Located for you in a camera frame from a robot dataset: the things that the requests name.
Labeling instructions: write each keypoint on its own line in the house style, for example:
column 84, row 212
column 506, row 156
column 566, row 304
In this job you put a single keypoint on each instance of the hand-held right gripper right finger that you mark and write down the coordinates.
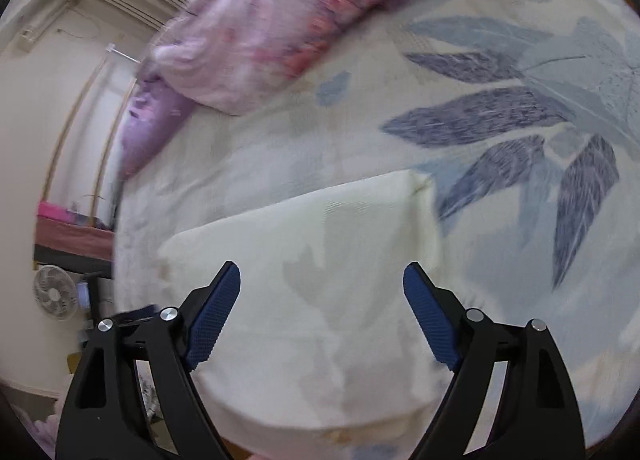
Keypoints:
column 430, row 315

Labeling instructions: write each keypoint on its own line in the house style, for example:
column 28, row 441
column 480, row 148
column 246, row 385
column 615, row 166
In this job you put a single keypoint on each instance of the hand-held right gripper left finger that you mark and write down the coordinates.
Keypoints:
column 215, row 312

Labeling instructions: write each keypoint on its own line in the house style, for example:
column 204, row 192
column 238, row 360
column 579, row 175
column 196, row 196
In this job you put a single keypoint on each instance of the cream button shirt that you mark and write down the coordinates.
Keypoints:
column 325, row 265

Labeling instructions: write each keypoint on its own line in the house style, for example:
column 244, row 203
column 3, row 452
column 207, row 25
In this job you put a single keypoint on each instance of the white blue-print bed blanket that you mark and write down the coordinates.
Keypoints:
column 500, row 200

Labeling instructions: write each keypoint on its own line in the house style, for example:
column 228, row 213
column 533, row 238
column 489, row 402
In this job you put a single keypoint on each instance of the brown wooden desk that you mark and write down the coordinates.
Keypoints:
column 70, row 240

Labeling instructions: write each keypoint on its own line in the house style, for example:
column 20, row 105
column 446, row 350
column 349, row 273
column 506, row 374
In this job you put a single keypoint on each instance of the white electric fan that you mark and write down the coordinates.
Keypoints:
column 52, row 292

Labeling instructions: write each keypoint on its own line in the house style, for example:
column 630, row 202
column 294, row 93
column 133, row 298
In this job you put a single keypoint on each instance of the pink box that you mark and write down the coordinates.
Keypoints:
column 60, row 212

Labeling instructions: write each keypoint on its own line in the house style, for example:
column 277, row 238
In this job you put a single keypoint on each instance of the purple pillow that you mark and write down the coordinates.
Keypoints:
column 150, row 124

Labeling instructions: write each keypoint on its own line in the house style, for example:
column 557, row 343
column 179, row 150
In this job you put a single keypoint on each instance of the pink floral quilt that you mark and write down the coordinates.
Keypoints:
column 280, row 14

